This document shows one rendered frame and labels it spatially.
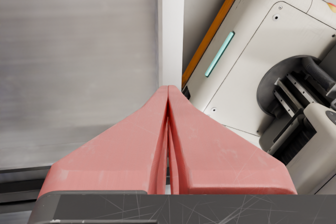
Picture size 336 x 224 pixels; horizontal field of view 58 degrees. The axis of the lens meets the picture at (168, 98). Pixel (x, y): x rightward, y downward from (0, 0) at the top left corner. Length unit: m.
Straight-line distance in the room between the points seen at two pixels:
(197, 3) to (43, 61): 0.98
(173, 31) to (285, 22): 0.80
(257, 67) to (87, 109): 0.84
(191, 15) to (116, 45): 0.97
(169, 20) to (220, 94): 0.84
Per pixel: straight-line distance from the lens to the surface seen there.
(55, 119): 0.40
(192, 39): 1.33
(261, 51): 1.12
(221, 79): 1.12
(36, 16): 0.34
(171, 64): 0.36
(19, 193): 0.48
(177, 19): 0.34
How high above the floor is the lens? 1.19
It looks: 55 degrees down
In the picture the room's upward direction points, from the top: 166 degrees clockwise
